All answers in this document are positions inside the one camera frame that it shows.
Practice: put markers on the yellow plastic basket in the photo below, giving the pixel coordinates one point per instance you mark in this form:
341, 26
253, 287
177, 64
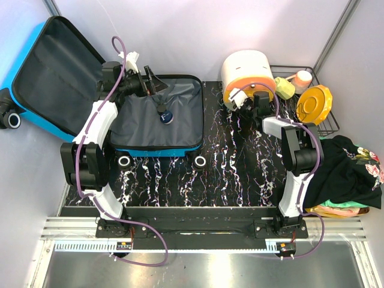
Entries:
318, 209

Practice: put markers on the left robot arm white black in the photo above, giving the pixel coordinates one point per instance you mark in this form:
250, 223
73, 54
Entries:
85, 165

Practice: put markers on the green tie-dye cloth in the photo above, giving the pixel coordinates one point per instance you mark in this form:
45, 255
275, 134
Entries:
348, 204

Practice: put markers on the blue fish-print suitcase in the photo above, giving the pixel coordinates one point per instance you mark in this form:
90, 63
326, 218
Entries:
53, 84

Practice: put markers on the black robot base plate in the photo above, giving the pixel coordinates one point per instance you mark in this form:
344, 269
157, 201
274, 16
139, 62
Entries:
256, 222

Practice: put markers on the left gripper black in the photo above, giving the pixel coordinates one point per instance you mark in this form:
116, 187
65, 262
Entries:
155, 85

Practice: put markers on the white drawer cabinet with orange drawers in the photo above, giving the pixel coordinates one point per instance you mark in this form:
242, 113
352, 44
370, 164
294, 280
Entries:
248, 70

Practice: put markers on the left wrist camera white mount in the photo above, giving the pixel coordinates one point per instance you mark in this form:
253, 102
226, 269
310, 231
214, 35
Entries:
130, 61

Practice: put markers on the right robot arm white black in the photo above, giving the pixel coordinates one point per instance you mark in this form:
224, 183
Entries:
301, 152

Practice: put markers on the black marble pattern mat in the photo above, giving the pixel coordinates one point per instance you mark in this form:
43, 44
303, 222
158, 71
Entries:
244, 167

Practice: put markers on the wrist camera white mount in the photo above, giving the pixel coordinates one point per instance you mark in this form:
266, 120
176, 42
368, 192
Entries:
237, 98
130, 61

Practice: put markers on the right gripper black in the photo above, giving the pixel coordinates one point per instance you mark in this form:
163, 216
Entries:
246, 101

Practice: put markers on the dark blue round jar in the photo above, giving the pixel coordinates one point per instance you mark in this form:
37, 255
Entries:
166, 117

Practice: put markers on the pink floral cloth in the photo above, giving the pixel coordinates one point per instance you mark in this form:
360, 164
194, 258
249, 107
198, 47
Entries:
345, 212

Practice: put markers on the green faceted cup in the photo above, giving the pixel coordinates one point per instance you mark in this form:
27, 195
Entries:
284, 89

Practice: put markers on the aluminium rail frame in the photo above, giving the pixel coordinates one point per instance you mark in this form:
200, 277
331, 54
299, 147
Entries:
335, 254

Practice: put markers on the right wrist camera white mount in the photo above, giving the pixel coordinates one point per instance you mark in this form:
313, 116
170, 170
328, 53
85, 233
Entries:
237, 98

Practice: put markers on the black clothes pile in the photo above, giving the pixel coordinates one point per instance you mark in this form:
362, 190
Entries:
348, 173

